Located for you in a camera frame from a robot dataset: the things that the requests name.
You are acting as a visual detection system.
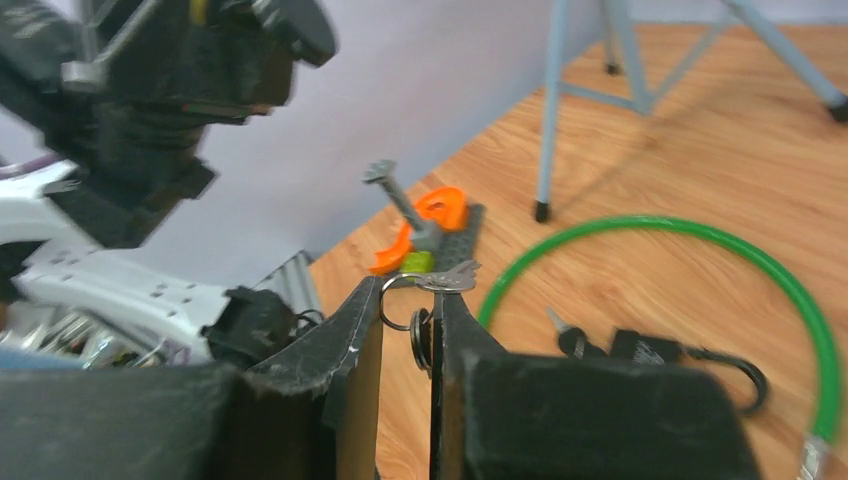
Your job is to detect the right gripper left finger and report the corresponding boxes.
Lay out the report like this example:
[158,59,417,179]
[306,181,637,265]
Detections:
[1,277,383,479]

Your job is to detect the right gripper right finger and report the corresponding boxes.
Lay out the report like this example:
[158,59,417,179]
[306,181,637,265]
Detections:
[430,294,761,479]

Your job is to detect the yellow padlock keys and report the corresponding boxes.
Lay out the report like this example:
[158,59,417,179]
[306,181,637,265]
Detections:
[377,259,482,380]

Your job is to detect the black padlock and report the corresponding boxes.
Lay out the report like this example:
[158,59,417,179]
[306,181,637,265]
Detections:
[608,329,770,416]

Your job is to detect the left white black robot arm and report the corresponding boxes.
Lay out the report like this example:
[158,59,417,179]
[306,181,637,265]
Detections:
[1,1,337,369]

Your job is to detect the orange grey brick toy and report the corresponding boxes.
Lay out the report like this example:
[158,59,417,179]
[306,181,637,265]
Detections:
[362,159,485,276]

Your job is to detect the light blue music stand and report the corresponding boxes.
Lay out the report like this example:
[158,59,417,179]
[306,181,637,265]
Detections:
[533,0,848,224]

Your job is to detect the green cable lock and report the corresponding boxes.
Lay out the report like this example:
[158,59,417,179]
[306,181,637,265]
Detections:
[477,214,847,479]

